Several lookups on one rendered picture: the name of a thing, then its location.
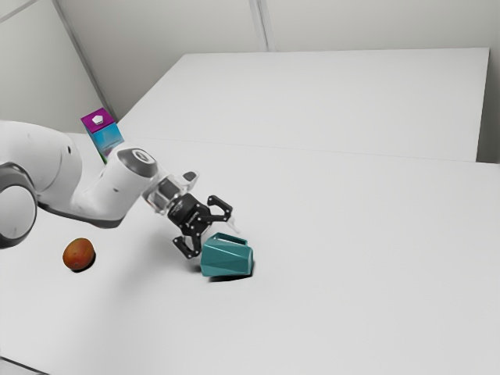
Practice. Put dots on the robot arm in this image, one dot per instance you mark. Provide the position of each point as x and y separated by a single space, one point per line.
51 176

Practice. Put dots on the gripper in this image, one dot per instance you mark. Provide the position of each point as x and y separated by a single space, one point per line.
184 211

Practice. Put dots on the carton with purple top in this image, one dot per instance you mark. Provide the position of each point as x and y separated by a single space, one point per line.
102 133

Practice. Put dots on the orange red round fruit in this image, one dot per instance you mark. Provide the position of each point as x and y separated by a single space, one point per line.
79 253

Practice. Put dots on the teal faceted mug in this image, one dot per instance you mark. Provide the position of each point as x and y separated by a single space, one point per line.
227 258

